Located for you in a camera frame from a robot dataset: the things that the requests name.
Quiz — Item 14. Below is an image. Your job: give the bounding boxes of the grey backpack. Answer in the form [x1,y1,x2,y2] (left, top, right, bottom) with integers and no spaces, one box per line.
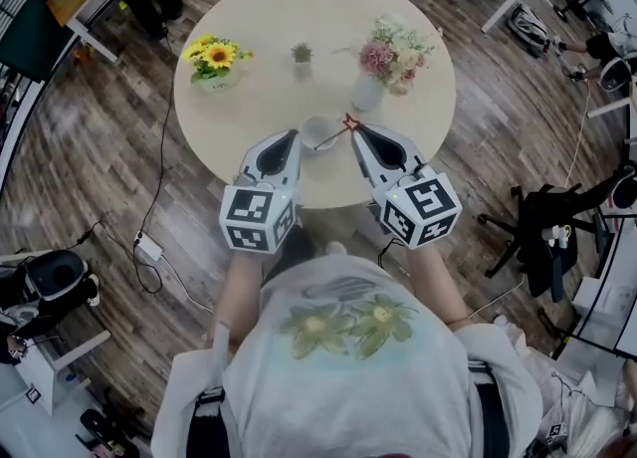
[507,2,548,52]

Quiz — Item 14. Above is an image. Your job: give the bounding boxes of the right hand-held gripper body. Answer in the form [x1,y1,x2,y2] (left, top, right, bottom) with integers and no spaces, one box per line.
[370,160,462,251]

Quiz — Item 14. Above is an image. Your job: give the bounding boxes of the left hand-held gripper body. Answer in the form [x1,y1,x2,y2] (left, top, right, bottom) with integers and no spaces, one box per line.
[219,174,299,254]

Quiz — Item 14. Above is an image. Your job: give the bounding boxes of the white floor cable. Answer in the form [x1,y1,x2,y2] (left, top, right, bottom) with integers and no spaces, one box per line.
[158,256,215,316]
[467,274,527,321]

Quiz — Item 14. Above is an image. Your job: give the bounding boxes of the small green potted plant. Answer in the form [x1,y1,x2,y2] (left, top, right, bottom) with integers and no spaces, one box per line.
[290,41,315,69]

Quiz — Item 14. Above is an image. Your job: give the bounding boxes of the person's black trousers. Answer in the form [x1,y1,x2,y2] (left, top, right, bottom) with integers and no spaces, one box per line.
[263,226,319,283]

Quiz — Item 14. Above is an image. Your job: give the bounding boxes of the black office chair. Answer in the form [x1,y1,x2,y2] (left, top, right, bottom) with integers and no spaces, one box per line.
[477,164,637,303]

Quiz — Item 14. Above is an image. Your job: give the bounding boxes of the person's left forearm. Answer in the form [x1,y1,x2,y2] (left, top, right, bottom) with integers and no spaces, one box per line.
[206,249,265,347]

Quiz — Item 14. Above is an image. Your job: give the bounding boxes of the black harness strap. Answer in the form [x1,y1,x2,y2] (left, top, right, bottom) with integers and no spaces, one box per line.
[186,388,230,458]
[467,360,509,458]

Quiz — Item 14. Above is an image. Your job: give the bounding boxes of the yellow sunflowers in white pot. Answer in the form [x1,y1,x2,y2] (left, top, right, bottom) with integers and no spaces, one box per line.
[181,34,255,94]

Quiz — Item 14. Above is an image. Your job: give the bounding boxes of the person's right forearm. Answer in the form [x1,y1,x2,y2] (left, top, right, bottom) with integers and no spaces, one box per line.
[407,246,472,331]

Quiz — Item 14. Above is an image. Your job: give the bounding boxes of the black floor cable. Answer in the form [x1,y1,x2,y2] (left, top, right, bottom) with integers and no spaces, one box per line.
[132,32,173,296]

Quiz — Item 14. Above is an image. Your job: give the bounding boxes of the white cup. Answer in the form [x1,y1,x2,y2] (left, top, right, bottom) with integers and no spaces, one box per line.
[301,114,339,153]

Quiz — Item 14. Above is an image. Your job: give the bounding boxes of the red star stirring stick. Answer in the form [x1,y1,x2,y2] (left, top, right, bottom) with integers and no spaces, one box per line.
[313,112,362,151]

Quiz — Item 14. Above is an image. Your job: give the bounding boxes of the white vase with pink flowers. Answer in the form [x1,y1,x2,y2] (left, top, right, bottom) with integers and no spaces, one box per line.
[350,12,437,113]

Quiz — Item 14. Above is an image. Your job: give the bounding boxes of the white power strip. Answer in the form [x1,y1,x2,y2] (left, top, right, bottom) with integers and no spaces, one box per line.
[133,230,165,262]

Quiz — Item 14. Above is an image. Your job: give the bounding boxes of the person's white flower-print shirt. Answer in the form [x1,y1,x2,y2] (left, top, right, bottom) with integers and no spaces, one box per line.
[151,254,543,458]

